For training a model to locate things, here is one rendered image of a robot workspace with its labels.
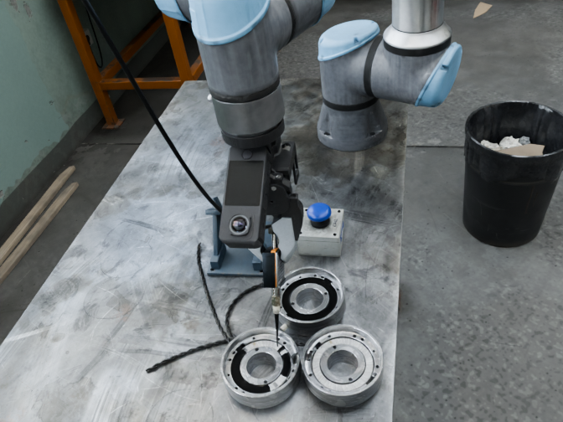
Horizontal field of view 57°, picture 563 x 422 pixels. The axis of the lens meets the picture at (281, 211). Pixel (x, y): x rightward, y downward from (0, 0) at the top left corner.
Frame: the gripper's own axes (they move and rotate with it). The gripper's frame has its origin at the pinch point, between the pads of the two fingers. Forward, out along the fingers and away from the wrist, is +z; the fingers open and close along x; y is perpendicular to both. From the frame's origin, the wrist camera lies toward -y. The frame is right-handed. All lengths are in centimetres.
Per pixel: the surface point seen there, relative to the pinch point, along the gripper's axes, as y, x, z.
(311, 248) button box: 13.1, -2.6, 11.4
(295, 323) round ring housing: -3.3, -2.3, 9.6
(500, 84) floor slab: 215, -73, 93
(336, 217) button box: 17.7, -6.5, 8.7
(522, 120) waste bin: 122, -61, 57
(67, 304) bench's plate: 0.9, 36.7, 13.2
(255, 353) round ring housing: -8.1, 2.6, 10.2
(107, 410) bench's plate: -16.4, 22.0, 13.2
